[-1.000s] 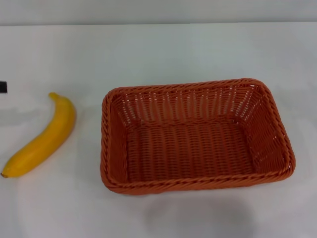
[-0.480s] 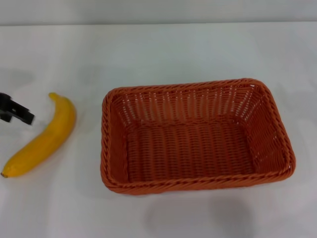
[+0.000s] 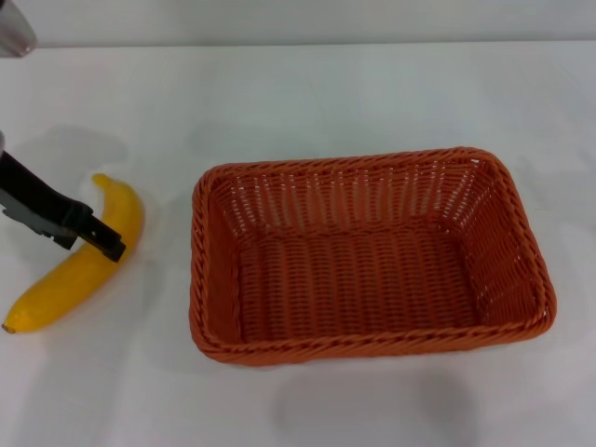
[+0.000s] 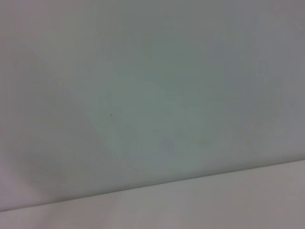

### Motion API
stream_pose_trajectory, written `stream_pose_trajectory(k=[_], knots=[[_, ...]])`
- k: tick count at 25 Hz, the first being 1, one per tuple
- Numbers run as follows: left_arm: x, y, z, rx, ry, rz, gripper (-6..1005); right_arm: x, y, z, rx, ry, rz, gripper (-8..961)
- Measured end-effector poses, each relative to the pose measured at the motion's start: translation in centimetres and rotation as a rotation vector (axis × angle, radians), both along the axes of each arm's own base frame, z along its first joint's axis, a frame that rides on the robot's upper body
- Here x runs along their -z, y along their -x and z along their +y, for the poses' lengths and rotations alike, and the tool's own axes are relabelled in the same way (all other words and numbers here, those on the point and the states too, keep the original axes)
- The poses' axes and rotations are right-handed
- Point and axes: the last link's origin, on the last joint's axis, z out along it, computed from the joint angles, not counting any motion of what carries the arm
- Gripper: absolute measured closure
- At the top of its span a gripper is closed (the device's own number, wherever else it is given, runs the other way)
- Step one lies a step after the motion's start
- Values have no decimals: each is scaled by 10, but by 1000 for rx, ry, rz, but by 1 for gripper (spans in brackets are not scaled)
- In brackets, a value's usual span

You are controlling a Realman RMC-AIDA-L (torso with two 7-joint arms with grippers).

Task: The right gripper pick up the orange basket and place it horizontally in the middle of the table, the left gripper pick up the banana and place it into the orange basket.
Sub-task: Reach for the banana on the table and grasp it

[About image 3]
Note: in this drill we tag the yellow plastic banana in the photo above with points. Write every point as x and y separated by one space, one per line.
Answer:
46 298

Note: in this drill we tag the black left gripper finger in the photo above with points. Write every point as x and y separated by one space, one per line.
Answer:
56 200
42 221

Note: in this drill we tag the orange woven plastic basket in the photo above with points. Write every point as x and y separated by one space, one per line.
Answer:
354 274

